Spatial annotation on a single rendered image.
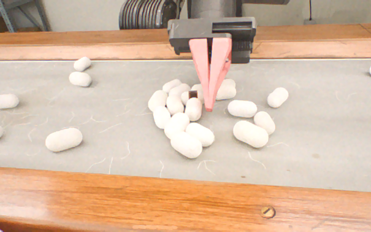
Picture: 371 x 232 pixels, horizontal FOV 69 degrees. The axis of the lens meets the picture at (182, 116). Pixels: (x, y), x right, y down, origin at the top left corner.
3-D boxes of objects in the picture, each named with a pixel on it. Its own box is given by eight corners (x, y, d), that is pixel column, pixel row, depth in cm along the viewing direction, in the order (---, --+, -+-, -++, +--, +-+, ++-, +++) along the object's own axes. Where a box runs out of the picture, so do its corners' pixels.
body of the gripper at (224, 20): (257, 31, 30) (257, -26, 31) (165, 33, 31) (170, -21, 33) (251, 58, 36) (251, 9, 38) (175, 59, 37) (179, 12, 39)
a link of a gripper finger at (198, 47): (254, 102, 28) (254, 20, 30) (184, 100, 29) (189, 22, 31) (248, 118, 34) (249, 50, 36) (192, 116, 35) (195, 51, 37)
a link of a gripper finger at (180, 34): (230, 102, 28) (232, 21, 30) (162, 100, 29) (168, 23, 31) (229, 118, 34) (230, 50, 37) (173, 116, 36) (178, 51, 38)
